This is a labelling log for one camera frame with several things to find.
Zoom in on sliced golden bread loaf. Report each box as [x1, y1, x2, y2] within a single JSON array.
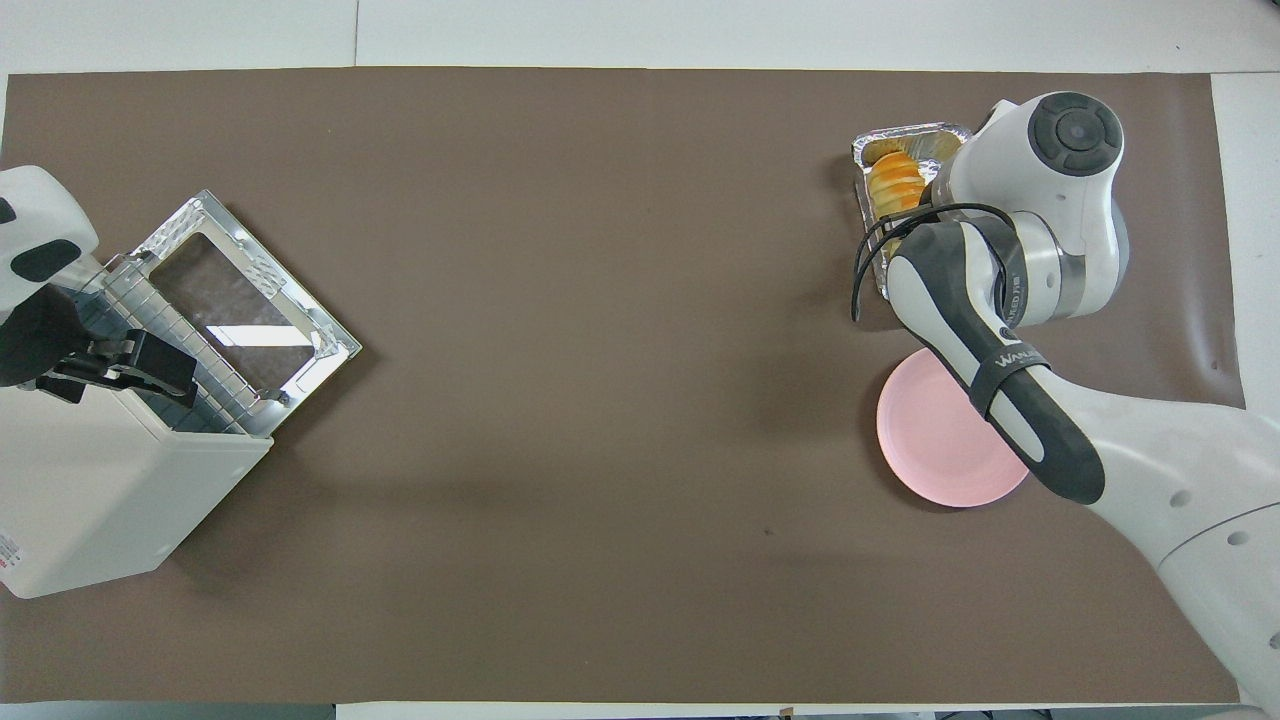
[[868, 150, 926, 219]]

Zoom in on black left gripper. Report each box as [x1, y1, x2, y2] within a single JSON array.
[[0, 288, 198, 406]]

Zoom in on white toaster oven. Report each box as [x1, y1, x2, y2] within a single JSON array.
[[0, 250, 273, 599]]

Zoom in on metal wire oven rack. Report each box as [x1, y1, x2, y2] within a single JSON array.
[[85, 255, 301, 437]]

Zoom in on pink round plate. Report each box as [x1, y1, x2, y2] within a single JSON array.
[[877, 348, 1031, 508]]

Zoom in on aluminium foil tray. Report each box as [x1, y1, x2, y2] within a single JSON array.
[[852, 122, 976, 299]]

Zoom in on glass oven door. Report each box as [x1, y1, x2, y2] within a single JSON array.
[[130, 190, 362, 438]]

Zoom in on brown table mat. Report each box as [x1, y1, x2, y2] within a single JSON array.
[[0, 67, 1273, 704]]

